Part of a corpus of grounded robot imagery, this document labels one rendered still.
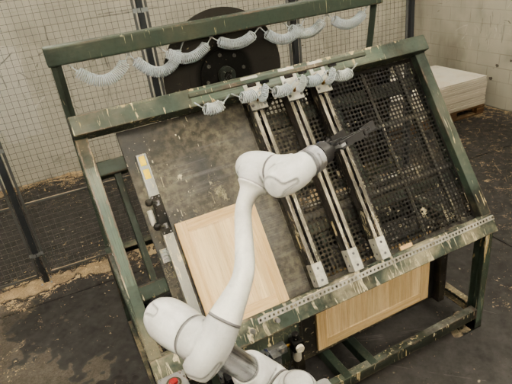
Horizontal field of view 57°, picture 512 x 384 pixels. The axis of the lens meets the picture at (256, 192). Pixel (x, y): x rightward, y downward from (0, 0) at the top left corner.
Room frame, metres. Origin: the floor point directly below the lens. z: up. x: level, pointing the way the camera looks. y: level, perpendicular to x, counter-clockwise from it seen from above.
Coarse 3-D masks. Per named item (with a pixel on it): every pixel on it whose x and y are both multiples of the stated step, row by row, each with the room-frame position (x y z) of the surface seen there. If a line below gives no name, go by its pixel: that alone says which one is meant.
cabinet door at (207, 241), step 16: (224, 208) 2.14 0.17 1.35; (176, 224) 2.03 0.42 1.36; (192, 224) 2.05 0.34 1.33; (208, 224) 2.07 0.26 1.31; (224, 224) 2.09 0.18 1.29; (256, 224) 2.12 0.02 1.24; (192, 240) 2.00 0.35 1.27; (208, 240) 2.02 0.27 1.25; (224, 240) 2.04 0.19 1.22; (256, 240) 2.07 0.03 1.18; (192, 256) 1.95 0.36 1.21; (208, 256) 1.97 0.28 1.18; (224, 256) 1.99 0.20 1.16; (256, 256) 2.02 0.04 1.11; (272, 256) 2.03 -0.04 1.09; (192, 272) 1.90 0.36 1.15; (208, 272) 1.92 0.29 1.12; (224, 272) 1.94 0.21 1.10; (256, 272) 1.97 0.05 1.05; (272, 272) 1.98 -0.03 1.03; (208, 288) 1.87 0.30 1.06; (224, 288) 1.89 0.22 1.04; (256, 288) 1.92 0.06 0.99; (272, 288) 1.93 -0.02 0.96; (208, 304) 1.82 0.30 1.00; (256, 304) 1.86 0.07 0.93; (272, 304) 1.88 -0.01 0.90
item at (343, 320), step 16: (336, 272) 2.21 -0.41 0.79; (416, 272) 2.46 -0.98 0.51; (384, 288) 2.36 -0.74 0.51; (400, 288) 2.41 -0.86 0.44; (416, 288) 2.46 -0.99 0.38; (352, 304) 2.26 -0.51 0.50; (368, 304) 2.30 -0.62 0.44; (384, 304) 2.36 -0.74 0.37; (400, 304) 2.41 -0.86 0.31; (320, 320) 2.16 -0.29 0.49; (336, 320) 2.21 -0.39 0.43; (352, 320) 2.25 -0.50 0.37; (368, 320) 2.30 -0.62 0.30; (320, 336) 2.16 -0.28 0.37; (336, 336) 2.20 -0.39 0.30
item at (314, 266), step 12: (264, 84) 2.39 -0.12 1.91; (264, 96) 2.42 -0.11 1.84; (252, 108) 2.43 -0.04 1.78; (252, 120) 2.48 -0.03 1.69; (264, 120) 2.44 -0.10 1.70; (264, 132) 2.40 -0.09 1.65; (264, 144) 2.37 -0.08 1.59; (276, 144) 2.37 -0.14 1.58; (288, 204) 2.18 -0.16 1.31; (288, 216) 2.19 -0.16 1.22; (300, 216) 2.15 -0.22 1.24; (300, 228) 2.11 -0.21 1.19; (300, 240) 2.08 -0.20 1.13; (312, 252) 2.05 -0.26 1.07; (312, 264) 2.00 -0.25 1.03; (312, 276) 1.99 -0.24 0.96; (324, 276) 1.98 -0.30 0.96
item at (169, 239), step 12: (144, 156) 2.20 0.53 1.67; (144, 168) 2.16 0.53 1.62; (144, 180) 2.12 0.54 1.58; (156, 192) 2.10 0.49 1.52; (156, 216) 2.02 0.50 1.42; (168, 240) 1.96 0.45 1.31; (168, 252) 1.94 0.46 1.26; (180, 264) 1.90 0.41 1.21; (180, 276) 1.86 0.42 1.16; (192, 288) 1.84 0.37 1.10; (192, 300) 1.80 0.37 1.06
